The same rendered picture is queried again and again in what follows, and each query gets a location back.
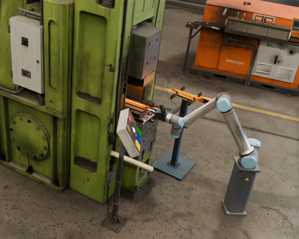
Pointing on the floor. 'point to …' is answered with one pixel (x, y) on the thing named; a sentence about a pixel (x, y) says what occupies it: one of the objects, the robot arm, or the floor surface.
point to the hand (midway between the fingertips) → (148, 107)
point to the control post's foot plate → (121, 221)
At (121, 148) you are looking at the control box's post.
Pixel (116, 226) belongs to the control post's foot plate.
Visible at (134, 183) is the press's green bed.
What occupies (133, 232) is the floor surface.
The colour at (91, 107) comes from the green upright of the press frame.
